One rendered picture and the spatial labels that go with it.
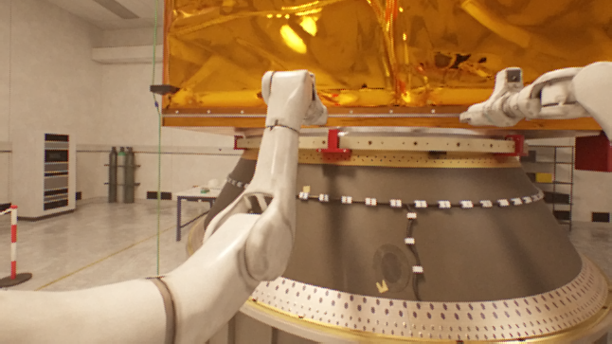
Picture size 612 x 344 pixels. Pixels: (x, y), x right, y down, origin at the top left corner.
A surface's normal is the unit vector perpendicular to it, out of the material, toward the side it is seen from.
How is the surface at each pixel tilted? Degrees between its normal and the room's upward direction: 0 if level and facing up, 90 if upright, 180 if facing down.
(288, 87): 75
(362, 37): 89
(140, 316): 51
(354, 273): 62
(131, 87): 90
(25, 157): 90
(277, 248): 84
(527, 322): 43
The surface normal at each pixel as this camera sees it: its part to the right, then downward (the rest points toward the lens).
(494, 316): 0.09, -0.72
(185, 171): -0.13, 0.00
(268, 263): 0.76, 0.05
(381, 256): -0.12, -0.47
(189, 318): 0.88, -0.25
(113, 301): 0.52, -0.85
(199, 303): 0.80, -0.44
